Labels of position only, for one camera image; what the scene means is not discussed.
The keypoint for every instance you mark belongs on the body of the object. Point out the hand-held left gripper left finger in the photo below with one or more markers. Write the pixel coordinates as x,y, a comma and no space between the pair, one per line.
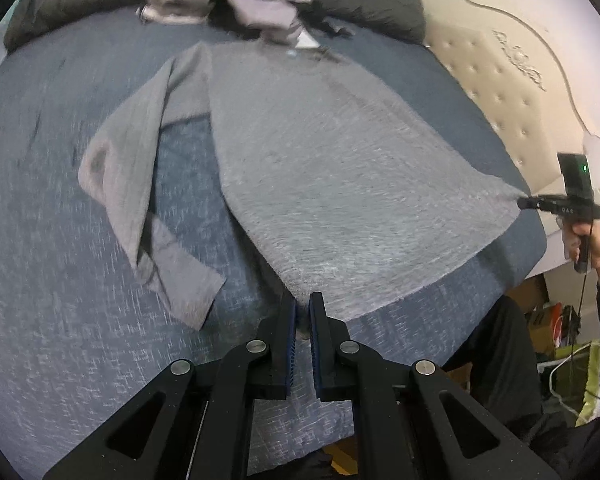
290,345

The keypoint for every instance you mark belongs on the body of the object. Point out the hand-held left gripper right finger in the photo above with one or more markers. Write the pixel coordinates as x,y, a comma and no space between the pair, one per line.
314,355

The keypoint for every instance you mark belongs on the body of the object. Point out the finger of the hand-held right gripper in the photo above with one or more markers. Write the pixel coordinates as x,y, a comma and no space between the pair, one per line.
527,203

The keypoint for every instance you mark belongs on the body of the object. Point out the grey knitted sweater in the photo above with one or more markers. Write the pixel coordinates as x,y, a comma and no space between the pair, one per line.
330,160

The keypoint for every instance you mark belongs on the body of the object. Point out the pile of grey black clothes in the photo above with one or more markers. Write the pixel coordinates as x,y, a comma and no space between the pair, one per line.
222,12

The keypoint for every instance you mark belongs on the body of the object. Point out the cardboard box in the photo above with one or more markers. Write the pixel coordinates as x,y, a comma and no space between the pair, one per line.
542,330

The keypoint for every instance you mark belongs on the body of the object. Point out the cream tufted headboard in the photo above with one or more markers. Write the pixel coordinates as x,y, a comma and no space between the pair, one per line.
505,75

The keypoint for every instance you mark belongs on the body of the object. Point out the person's leg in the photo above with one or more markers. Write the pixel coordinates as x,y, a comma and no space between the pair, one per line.
500,360

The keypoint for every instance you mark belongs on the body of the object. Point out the yellow green cloth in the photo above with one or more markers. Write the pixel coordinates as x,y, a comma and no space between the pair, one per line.
592,390

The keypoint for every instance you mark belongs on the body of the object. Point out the bed with blue sheet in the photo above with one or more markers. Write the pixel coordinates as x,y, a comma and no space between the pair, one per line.
55,285

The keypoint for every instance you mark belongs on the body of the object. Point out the dark grey rolled quilt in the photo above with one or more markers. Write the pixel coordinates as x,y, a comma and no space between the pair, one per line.
370,5

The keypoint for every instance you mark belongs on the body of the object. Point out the white garment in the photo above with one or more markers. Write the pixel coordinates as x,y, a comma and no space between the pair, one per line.
307,40

